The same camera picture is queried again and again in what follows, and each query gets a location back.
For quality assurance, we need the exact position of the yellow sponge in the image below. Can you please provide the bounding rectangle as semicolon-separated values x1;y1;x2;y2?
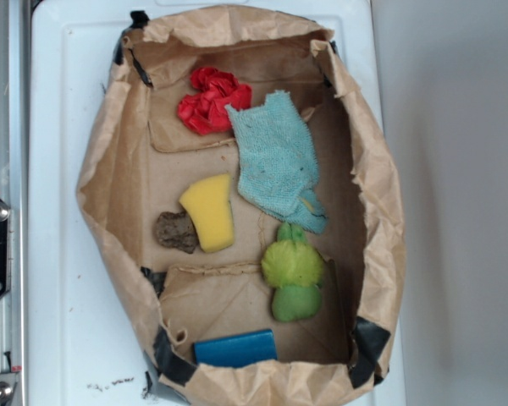
179;173;235;253

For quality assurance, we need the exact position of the light blue terry cloth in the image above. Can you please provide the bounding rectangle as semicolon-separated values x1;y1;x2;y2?
226;91;328;234

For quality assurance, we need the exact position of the green plush toy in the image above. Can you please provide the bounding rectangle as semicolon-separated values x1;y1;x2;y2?
261;222;325;322

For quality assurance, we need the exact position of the brown rock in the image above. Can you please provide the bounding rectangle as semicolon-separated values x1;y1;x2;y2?
155;211;199;254

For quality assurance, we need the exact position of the red crumpled paper ball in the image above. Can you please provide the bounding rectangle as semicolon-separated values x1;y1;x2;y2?
177;67;252;135

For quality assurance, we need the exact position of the brown paper bag tray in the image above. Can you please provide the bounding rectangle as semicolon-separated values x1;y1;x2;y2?
77;4;406;405

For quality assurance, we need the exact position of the blue rectangular block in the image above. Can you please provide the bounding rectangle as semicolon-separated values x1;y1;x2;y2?
193;329;278;368

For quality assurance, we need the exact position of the aluminium frame rail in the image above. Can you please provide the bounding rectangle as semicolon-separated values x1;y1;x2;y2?
0;1;32;405

